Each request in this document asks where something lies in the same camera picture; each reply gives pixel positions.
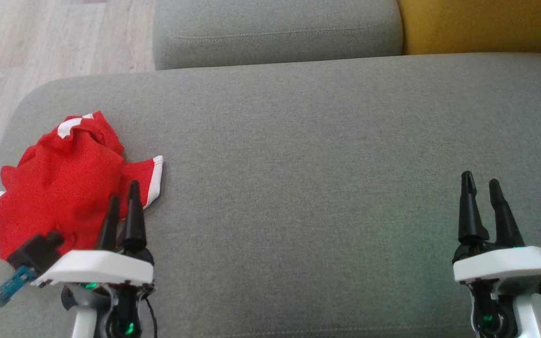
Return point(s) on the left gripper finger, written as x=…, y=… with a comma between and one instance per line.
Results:
x=110, y=225
x=134, y=216

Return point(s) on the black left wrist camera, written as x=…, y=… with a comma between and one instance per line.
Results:
x=35, y=253

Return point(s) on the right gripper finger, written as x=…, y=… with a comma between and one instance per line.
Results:
x=505, y=220
x=470, y=216

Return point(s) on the red white basketball jersey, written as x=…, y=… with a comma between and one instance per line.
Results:
x=50, y=197

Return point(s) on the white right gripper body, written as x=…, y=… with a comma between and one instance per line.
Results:
x=505, y=265

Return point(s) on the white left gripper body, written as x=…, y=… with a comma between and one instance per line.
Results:
x=96, y=267

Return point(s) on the grey fabric sofa cushion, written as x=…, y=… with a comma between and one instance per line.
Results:
x=275, y=33

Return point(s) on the grey fabric sofa seat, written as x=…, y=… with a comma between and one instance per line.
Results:
x=298, y=188

